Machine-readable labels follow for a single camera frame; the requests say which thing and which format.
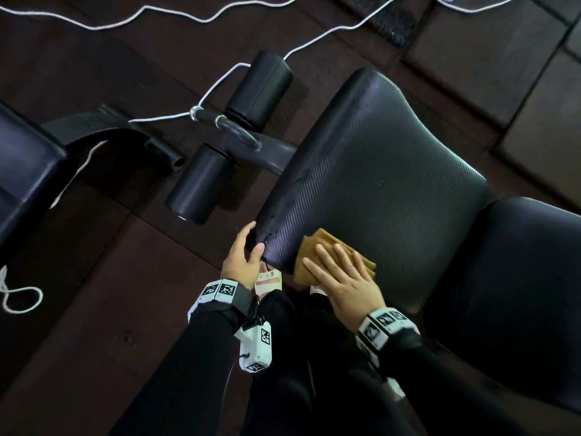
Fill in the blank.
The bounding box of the person's left hand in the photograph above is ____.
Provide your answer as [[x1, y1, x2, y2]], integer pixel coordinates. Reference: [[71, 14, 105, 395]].
[[221, 220, 266, 291]]

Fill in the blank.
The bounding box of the person's right hand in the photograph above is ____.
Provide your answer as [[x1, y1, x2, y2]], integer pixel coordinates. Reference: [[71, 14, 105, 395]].
[[301, 243, 387, 333]]

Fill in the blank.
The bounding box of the brown cleaning cloth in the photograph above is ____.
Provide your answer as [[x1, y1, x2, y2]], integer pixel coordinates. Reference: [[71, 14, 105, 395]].
[[292, 228, 376, 286]]

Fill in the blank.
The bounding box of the person's right forearm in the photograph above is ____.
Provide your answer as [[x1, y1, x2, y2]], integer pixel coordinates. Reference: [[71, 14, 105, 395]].
[[381, 333, 527, 436]]

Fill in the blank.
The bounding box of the person's left forearm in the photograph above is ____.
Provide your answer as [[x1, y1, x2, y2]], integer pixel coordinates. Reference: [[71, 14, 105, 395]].
[[108, 311, 241, 436]]

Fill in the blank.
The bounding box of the left marker wristband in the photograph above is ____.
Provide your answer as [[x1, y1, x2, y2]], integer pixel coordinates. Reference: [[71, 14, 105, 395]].
[[187, 279, 262, 330]]

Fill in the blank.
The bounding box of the marker wristband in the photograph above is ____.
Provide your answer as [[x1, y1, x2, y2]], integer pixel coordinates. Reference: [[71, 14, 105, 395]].
[[356, 307, 421, 364], [187, 279, 262, 330]]

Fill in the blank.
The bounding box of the right marker wristband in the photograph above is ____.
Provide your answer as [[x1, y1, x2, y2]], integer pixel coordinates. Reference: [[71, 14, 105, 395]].
[[356, 307, 421, 364]]

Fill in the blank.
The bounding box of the black foam roller pad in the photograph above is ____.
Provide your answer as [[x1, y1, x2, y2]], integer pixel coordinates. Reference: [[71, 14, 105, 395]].
[[165, 144, 238, 226], [225, 50, 295, 132]]

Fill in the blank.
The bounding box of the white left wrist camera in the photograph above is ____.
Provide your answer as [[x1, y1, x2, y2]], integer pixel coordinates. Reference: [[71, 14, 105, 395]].
[[234, 320, 273, 374]]

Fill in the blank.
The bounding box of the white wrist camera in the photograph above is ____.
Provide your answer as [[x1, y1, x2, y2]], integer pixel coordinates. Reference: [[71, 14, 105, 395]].
[[383, 375, 407, 403], [234, 320, 273, 374]]

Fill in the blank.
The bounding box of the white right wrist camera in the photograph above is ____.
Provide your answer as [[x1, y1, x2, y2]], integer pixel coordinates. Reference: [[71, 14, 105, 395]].
[[383, 375, 407, 403]]

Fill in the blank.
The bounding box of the thin white cord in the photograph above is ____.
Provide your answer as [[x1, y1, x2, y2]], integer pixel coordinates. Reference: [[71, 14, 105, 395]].
[[0, 139, 108, 315]]

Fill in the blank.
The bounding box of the long white cord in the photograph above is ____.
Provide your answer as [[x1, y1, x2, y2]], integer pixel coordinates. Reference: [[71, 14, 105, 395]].
[[128, 0, 409, 124]]

